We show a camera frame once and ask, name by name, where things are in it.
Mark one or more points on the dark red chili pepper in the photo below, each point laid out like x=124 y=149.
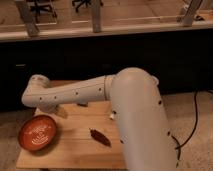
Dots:
x=100 y=137

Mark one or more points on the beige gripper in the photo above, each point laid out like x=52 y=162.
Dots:
x=61 y=112

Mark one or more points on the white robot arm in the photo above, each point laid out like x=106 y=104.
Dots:
x=137 y=107

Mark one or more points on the blue sponge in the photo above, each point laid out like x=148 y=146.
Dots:
x=82 y=104

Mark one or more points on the black office chair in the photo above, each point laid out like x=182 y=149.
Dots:
x=81 y=2
x=41 y=5

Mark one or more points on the white plastic cup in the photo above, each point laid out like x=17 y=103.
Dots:
x=155 y=79

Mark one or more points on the black office chair left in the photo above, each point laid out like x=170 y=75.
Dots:
x=41 y=5

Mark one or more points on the wooden table board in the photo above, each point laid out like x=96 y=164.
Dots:
x=73 y=147

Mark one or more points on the red ceramic bowl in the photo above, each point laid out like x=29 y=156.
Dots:
x=37 y=132

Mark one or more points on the black office chair right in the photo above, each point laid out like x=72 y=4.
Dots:
x=81 y=2

